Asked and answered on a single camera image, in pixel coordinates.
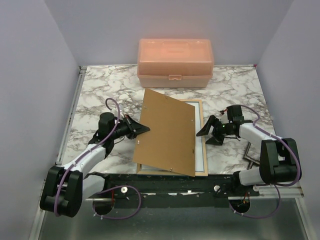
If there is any aluminium rail frame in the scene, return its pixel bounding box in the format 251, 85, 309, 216
31, 64, 308, 240

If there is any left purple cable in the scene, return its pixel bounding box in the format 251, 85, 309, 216
53, 97, 142, 221

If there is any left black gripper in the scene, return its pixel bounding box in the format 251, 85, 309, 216
111, 114, 150, 140

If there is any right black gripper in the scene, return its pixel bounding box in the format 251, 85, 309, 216
197, 115, 234, 146

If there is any orange translucent plastic box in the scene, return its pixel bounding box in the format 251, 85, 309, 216
137, 38, 214, 88

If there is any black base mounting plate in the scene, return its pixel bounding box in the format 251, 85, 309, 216
51, 172, 261, 210

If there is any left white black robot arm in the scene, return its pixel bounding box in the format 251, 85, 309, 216
39, 112, 150, 218

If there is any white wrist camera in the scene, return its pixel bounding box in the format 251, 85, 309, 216
111, 106, 123, 117
219, 109, 229, 124

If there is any brown frame backing board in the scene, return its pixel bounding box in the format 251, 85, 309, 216
132, 88, 196, 177

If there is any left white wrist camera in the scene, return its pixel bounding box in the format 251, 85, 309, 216
111, 106, 123, 117

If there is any aerial landscape photo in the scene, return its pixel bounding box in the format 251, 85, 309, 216
139, 101, 205, 173

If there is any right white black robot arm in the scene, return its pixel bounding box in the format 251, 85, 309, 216
196, 104, 302, 196

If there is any light wooden picture frame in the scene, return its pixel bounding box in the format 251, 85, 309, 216
136, 98, 209, 177

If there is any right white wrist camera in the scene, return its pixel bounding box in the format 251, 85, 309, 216
219, 109, 229, 124

